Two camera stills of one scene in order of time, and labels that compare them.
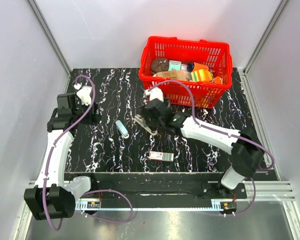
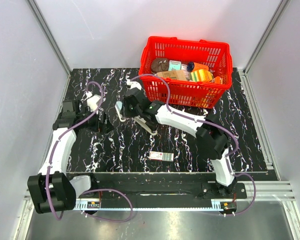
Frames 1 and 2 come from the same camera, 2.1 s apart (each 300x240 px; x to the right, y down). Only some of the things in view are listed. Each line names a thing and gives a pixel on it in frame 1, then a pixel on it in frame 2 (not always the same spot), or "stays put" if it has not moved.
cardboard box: (180, 75) stays put
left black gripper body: (89, 118) to (95, 125)
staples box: (164, 156) stays put
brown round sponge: (159, 64) stays put
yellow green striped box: (201, 75) stays put
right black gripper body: (144, 112) to (129, 111)
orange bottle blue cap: (192, 66) stays put
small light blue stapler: (122, 129) to (118, 105)
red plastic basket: (217, 55) stays put
